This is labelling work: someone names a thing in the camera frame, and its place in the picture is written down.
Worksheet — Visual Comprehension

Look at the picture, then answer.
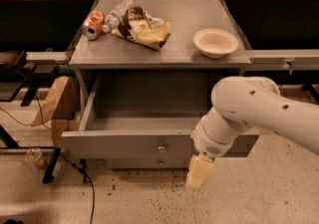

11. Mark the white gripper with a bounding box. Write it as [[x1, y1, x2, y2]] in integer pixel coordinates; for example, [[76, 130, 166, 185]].
[[186, 117, 234, 189]]

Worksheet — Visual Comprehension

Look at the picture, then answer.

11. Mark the grey top drawer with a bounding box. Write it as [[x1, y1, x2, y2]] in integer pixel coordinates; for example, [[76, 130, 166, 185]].
[[61, 74, 260, 160]]

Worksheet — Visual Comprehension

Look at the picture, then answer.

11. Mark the grey drawer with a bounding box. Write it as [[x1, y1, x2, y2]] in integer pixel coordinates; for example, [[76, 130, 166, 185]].
[[61, 74, 260, 160], [107, 158, 189, 169]]

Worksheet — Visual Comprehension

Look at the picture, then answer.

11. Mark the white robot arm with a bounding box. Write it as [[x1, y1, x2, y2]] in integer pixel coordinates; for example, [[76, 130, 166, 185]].
[[186, 77, 319, 189]]

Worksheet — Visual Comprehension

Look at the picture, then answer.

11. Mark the grey middle drawer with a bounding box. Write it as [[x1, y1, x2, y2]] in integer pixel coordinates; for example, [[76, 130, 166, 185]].
[[107, 158, 189, 169]]

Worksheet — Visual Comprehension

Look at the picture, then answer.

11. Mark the grey drawer cabinet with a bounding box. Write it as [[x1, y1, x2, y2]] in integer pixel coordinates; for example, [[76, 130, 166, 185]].
[[63, 0, 251, 168]]

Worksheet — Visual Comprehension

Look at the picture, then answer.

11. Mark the white paper bowl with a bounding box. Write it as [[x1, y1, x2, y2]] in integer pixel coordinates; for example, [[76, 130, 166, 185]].
[[193, 29, 239, 59]]

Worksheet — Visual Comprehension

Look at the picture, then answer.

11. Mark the brown cardboard box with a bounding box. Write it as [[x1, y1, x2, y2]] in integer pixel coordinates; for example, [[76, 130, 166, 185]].
[[32, 76, 81, 148]]

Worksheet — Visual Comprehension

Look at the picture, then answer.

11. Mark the black tripod stand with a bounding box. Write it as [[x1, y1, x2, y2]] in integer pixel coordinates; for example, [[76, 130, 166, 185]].
[[0, 124, 89, 185]]

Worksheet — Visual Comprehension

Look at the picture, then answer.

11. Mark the crumpled yellow chip bag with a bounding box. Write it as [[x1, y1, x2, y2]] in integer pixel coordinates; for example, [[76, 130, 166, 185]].
[[112, 6, 171, 50]]

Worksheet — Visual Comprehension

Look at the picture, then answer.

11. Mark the clear plastic water bottle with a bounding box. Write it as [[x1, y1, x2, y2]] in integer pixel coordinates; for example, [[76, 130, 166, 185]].
[[102, 0, 134, 33]]

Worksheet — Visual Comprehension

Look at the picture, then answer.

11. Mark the clear plastic cup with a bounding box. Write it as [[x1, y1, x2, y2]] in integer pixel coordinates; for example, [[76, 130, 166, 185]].
[[24, 147, 47, 169]]

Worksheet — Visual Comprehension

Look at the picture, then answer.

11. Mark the orange soda can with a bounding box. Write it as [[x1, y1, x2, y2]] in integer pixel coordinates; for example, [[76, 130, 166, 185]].
[[82, 10, 105, 40]]

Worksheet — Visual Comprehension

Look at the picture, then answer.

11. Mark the black chair left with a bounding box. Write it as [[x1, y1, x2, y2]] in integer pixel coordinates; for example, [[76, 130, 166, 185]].
[[0, 51, 37, 102]]

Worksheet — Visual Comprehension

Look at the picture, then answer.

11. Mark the black floor cable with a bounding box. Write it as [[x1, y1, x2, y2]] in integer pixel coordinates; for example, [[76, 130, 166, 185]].
[[59, 152, 97, 224]]

